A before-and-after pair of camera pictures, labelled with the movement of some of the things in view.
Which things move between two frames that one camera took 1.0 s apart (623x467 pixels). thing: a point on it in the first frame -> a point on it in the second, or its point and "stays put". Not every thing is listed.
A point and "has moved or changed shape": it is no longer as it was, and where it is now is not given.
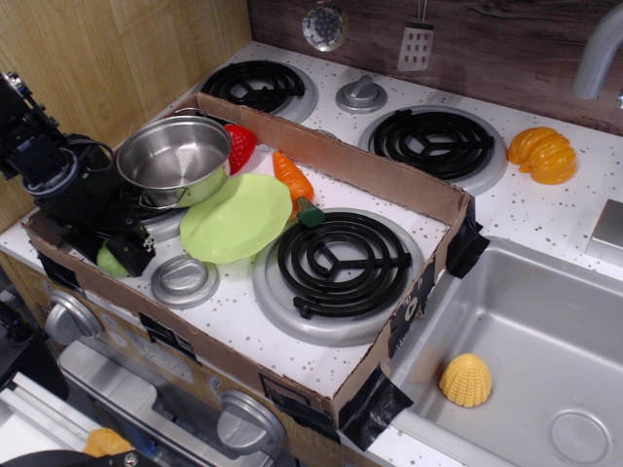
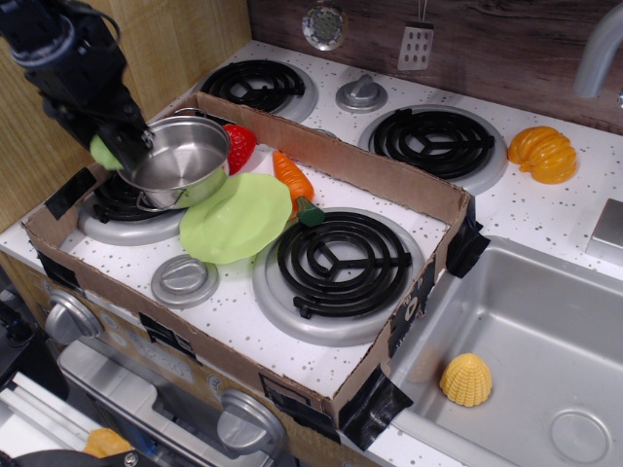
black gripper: [84, 189] -> [86, 90]
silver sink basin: [550, 332] stays put
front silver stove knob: [183, 281] stays put
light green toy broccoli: [107, 263] has moved or changed shape
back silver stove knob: [361, 96] stays put
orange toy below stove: [105, 442] stays put
